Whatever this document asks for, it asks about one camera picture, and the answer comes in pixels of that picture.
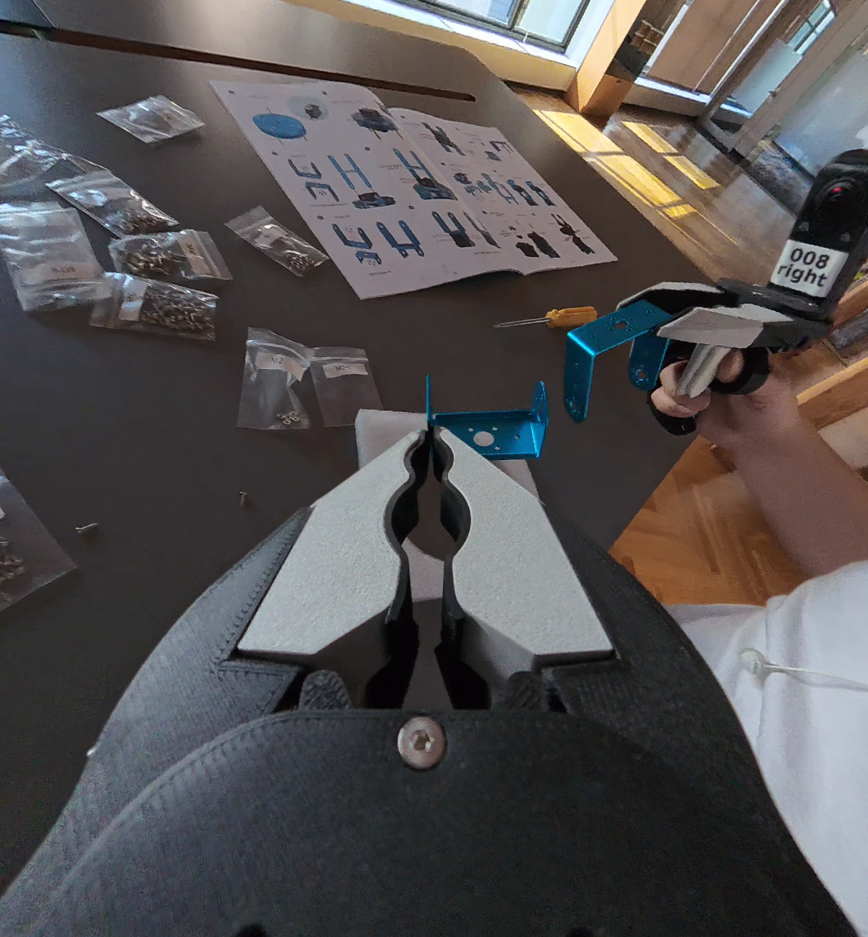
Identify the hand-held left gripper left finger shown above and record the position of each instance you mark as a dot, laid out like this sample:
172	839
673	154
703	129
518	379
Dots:
324	579

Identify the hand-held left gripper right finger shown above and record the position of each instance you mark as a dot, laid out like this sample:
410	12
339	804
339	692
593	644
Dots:
530	579

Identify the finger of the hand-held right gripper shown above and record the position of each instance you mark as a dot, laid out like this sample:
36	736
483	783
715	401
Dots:
720	326
675	296

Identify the blue long U bracket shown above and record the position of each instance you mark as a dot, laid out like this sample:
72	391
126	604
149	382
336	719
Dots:
603	334

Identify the blue short U bracket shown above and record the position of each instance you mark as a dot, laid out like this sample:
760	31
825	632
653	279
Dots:
503	437

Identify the person's right forearm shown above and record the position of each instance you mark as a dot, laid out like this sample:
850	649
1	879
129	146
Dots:
844	497

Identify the dark grey desk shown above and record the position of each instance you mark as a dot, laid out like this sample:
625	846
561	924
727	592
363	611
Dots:
186	454

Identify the person's right hand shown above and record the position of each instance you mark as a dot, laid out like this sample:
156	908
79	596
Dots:
757	421

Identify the white foam sheet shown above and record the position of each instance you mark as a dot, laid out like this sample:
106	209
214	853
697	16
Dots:
379	436

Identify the nearly empty labelled zip bag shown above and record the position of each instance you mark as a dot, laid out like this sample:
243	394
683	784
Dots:
343	387

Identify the frosted glass partition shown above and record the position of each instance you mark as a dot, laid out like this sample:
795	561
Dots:
807	96

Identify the assembly instruction booklet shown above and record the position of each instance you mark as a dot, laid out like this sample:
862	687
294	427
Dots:
405	182

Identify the large zip bag of screws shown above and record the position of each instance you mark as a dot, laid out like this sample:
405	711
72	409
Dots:
156	307

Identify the zip bag of dark screws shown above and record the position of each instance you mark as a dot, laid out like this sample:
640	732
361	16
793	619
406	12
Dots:
2	556

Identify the zip bag of silver screws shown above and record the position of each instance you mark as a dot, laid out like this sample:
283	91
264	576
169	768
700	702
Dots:
162	257

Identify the person in white shirt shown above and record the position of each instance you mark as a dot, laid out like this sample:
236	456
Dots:
844	769

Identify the clear zip bag white label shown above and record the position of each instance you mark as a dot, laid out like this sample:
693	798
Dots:
39	256

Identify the zip bag of small nuts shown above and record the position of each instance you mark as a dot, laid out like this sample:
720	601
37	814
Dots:
112	201

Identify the small clear zip bag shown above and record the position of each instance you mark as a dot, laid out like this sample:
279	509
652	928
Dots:
149	119

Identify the wooden wall column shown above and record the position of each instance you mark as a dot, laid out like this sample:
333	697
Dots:
603	66

